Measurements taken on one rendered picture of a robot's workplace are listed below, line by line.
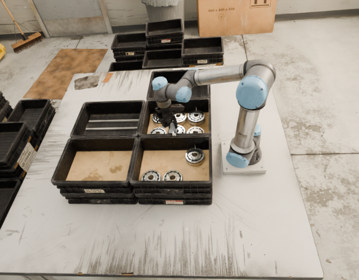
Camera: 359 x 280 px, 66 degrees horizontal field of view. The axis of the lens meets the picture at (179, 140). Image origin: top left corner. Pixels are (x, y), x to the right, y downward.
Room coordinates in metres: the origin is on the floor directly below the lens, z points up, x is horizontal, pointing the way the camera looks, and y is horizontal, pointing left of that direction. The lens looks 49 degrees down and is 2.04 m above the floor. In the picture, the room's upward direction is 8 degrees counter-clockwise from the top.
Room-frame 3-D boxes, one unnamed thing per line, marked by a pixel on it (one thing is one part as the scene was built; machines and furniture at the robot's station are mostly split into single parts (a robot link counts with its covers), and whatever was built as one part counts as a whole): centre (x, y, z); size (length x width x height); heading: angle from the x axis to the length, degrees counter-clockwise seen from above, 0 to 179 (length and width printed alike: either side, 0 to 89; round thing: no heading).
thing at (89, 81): (1.94, 0.69, 0.71); 0.22 x 0.19 x 0.01; 82
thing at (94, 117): (1.22, 0.39, 0.87); 0.40 x 0.30 x 0.11; 80
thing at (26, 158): (1.48, 1.21, 0.41); 0.31 x 0.02 x 0.16; 171
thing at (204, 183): (0.86, 0.05, 0.92); 0.40 x 0.30 x 0.02; 80
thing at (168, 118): (1.10, 0.06, 1.01); 0.09 x 0.08 x 0.12; 126
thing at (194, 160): (0.91, -0.07, 0.86); 0.10 x 0.10 x 0.01
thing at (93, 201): (0.93, 0.44, 0.76); 0.40 x 0.30 x 0.12; 80
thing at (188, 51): (2.43, -0.35, 0.37); 0.40 x 0.30 x 0.45; 81
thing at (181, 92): (1.07, -0.04, 1.17); 0.11 x 0.11 x 0.08; 55
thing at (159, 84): (1.11, 0.05, 1.17); 0.09 x 0.08 x 0.11; 55
